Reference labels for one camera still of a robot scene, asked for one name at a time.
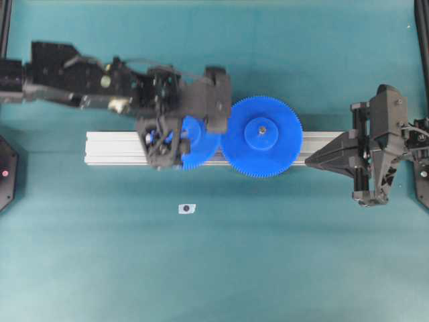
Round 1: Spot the black frame post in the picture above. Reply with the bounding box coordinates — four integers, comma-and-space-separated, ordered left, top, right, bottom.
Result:
414, 0, 428, 109
0, 0, 13, 59

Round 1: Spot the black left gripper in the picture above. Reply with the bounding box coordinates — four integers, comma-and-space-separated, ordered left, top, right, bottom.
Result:
23, 42, 191, 169

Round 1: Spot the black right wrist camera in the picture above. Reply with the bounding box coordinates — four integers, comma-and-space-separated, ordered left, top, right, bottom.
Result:
369, 84, 408, 150

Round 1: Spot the small blue gear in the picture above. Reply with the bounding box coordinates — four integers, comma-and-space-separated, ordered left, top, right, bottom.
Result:
173, 117, 221, 170

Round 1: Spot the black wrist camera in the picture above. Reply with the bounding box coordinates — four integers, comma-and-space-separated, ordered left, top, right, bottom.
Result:
369, 84, 408, 150
180, 66, 232, 134

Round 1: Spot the black right frame post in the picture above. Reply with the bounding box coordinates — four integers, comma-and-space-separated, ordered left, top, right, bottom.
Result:
414, 0, 428, 109

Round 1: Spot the black left frame post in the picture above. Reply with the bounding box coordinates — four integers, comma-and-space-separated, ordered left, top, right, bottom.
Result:
0, 0, 13, 59

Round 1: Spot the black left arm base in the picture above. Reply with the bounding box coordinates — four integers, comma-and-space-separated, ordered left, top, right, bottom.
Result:
0, 136, 19, 211

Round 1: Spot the large blue gear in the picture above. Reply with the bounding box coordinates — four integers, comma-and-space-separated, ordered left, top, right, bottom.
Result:
221, 96, 304, 178

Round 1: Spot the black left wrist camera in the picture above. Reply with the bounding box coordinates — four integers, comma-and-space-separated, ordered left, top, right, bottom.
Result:
180, 66, 232, 134

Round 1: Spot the small white marker sticker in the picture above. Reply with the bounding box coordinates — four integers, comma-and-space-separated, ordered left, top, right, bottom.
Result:
178, 204, 196, 215

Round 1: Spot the aluminium extrusion rail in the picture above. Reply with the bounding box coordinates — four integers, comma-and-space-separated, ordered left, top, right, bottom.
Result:
84, 131, 341, 166

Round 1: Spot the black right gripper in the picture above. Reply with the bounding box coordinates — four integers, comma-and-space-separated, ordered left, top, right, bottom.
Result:
305, 101, 408, 207

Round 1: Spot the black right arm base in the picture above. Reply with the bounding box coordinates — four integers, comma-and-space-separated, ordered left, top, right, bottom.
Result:
414, 162, 428, 207

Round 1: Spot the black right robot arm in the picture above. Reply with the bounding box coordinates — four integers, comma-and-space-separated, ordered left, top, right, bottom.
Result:
305, 101, 428, 207

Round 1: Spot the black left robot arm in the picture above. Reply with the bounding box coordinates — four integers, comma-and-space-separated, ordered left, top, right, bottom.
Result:
1, 42, 190, 169

